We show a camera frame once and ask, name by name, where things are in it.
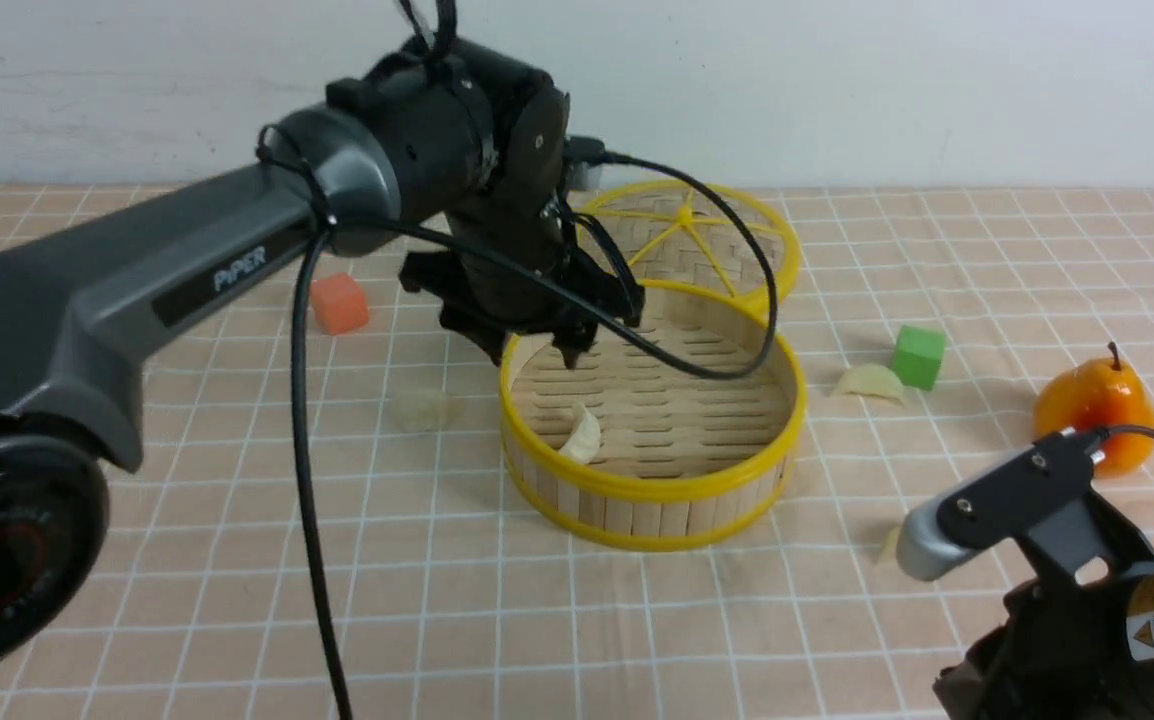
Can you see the bamboo steamer lid yellow rim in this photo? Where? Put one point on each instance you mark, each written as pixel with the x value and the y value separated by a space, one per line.
pixel 668 231

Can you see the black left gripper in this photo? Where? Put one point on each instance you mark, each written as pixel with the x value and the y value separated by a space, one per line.
pixel 493 290

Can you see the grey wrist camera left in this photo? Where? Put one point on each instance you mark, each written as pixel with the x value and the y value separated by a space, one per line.
pixel 583 158

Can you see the checkered beige tablecloth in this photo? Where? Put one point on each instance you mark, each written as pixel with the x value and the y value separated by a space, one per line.
pixel 455 600

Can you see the orange foam cube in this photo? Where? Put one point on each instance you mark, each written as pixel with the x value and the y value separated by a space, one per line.
pixel 339 304

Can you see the pale dumpling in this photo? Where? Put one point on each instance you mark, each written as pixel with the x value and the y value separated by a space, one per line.
pixel 422 410
pixel 870 380
pixel 888 551
pixel 586 437

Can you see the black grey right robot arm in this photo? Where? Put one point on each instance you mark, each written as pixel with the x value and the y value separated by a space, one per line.
pixel 1086 654

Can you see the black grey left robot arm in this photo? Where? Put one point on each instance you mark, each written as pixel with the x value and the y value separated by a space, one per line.
pixel 459 131

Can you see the orange toy pear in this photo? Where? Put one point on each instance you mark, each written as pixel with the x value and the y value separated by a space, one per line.
pixel 1101 392

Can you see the green foam cube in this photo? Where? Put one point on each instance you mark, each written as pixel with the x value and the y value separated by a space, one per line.
pixel 918 355

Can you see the bamboo steamer tray yellow rim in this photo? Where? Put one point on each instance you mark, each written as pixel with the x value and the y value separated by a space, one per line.
pixel 685 461

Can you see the grey black wrist camera right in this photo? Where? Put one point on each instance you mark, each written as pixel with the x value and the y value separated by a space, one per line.
pixel 1042 500

